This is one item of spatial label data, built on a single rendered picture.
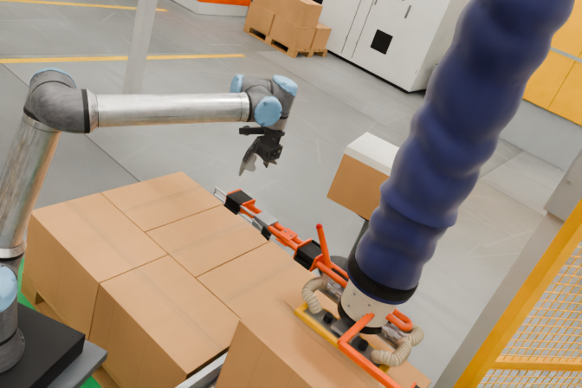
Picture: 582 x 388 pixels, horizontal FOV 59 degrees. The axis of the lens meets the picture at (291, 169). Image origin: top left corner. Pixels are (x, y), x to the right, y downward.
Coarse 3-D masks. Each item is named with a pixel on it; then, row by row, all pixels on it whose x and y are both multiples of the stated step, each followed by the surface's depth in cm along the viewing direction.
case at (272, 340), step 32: (256, 320) 181; (288, 320) 186; (256, 352) 177; (288, 352) 173; (320, 352) 178; (224, 384) 191; (256, 384) 180; (288, 384) 170; (320, 384) 166; (352, 384) 170
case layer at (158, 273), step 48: (144, 192) 298; (192, 192) 314; (48, 240) 248; (96, 240) 251; (144, 240) 262; (192, 240) 274; (240, 240) 287; (48, 288) 258; (96, 288) 230; (144, 288) 233; (192, 288) 243; (240, 288) 253; (288, 288) 265; (96, 336) 239; (144, 336) 215; (192, 336) 219; (144, 384) 222
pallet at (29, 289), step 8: (24, 280) 272; (24, 288) 274; (32, 288) 269; (32, 296) 271; (40, 296) 271; (32, 304) 272; (40, 304) 273; (48, 304) 261; (40, 312) 269; (48, 312) 270; (56, 312) 257; (64, 320) 254; (104, 368) 240; (96, 376) 247; (104, 376) 248; (112, 376) 237; (104, 384) 245; (112, 384) 246; (120, 384) 234
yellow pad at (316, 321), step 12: (300, 312) 168; (324, 312) 171; (312, 324) 166; (324, 324) 166; (324, 336) 164; (336, 336) 163; (360, 336) 167; (360, 348) 161; (372, 348) 163; (384, 372) 157
